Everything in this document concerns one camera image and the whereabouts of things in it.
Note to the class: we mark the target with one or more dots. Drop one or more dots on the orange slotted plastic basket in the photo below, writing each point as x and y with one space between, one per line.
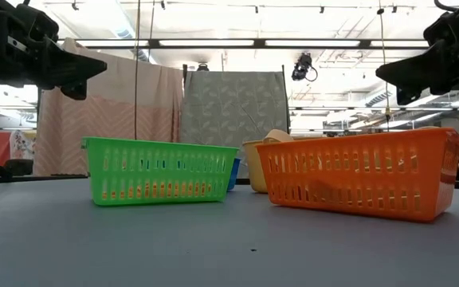
353 140

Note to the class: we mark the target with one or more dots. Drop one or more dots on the black hanging camera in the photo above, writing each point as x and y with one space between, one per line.
302 65

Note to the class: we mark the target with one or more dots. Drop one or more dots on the black dome lamp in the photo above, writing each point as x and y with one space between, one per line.
202 68

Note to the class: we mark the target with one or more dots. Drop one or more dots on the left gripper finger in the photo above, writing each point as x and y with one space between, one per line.
70 77
74 60

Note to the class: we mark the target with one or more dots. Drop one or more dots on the grey leaf-print cloth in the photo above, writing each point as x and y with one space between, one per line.
233 107

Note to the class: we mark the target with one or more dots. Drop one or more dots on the pink zigzag cloth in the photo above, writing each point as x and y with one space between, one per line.
126 91

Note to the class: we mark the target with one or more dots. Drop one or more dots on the blue plastic basket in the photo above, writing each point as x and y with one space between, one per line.
234 175

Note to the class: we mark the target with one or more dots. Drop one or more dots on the floral cloth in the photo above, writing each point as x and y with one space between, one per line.
22 145

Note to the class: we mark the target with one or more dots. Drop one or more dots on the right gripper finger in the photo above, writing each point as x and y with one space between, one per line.
417 61
417 79

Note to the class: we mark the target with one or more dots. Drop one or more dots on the yellow plastic basket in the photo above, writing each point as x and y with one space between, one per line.
255 171

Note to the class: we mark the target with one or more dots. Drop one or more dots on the green slotted plastic basket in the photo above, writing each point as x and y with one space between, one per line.
154 144

